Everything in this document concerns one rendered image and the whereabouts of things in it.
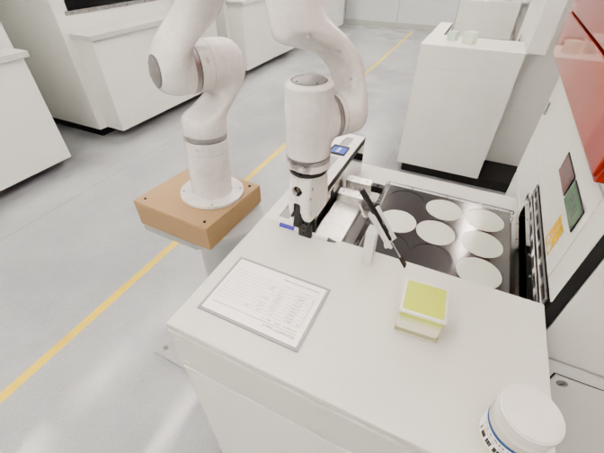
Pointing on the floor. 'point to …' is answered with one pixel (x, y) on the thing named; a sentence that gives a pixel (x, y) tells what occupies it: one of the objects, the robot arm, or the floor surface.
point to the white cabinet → (253, 422)
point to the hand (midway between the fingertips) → (306, 226)
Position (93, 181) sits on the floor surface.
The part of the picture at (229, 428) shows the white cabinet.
